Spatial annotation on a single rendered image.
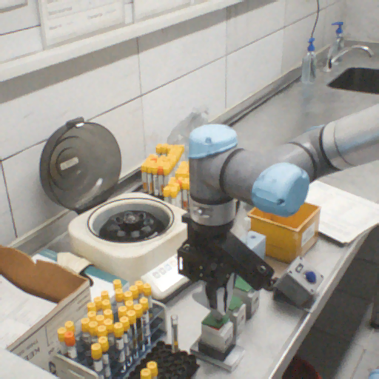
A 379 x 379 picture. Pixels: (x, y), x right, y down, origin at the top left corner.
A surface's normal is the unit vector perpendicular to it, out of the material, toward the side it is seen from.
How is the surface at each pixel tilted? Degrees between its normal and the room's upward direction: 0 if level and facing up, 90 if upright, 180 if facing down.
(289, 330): 0
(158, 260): 90
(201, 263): 90
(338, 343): 0
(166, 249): 90
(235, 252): 31
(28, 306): 1
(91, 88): 90
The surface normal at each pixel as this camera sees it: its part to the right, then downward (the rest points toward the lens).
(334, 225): -0.02, -0.88
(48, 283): -0.49, 0.44
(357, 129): -0.80, -0.05
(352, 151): -0.50, 0.66
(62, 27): 0.85, 0.28
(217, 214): 0.17, 0.47
